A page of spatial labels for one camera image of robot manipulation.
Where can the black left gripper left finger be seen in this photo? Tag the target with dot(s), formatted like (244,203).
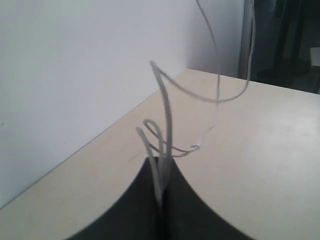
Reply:
(134,216)

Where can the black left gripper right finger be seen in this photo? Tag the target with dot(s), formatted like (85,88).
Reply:
(185,216)

